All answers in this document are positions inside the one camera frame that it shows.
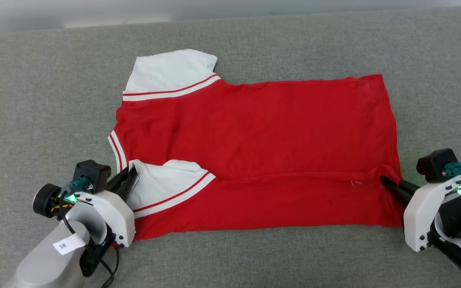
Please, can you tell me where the red and white t-shirt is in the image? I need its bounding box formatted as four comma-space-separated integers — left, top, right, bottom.
108, 49, 405, 240

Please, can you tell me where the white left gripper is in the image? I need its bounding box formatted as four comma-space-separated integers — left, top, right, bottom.
64, 164, 138, 248

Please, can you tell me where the white paper label sticker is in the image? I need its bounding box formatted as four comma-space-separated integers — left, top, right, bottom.
53, 234, 86, 256

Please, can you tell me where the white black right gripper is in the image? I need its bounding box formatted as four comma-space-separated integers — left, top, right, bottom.
381, 174, 461, 252

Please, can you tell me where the teal left camera plug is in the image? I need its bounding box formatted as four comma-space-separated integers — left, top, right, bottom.
69, 177, 92, 193

